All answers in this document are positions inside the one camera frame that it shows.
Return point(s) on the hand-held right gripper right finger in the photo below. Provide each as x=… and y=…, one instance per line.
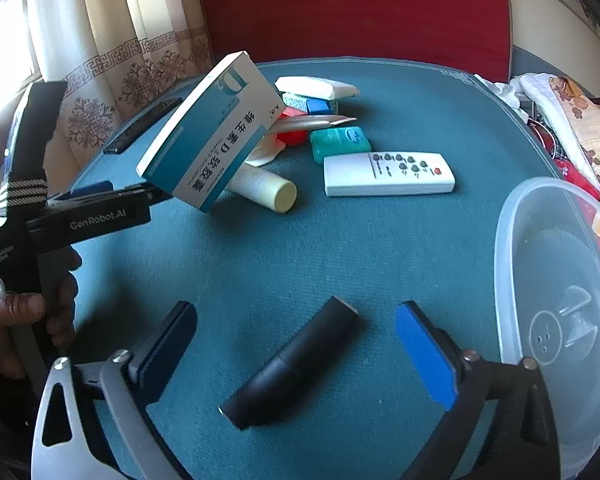
x=422, y=350

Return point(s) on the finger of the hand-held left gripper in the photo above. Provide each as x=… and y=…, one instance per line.
x=92, y=188
x=145, y=195

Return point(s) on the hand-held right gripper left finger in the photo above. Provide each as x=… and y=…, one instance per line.
x=167, y=340

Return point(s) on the blue and white medicine box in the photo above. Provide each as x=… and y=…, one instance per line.
x=215, y=130

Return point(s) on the black cylindrical device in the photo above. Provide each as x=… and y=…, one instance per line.
x=290, y=365

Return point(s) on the clear plastic container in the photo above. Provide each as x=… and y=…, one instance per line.
x=555, y=280

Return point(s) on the red toy block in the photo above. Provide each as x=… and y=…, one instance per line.
x=295, y=138

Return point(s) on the beige cosmetic tube gold cap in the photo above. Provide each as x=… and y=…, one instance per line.
x=310, y=124

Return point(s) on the white remote control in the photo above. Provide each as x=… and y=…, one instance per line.
x=350, y=177

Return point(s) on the person's left hand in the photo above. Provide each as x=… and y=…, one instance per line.
x=10, y=310

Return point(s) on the black phone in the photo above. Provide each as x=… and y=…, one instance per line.
x=137, y=129

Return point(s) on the white tube with cream cap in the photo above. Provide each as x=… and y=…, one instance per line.
x=265, y=187

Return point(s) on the patterned beige curtain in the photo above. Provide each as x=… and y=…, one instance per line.
x=145, y=60

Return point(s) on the small green and white box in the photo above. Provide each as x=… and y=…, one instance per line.
x=294, y=100

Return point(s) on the blue toy block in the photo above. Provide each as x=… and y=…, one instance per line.
x=320, y=106

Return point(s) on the white tissue packet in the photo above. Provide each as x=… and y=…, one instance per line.
x=315, y=87

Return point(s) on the teal dental floss case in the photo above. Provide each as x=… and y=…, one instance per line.
x=340, y=144

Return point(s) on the floral quilt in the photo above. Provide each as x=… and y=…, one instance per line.
x=580, y=120

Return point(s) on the red padded headboard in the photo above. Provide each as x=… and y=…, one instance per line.
x=355, y=10

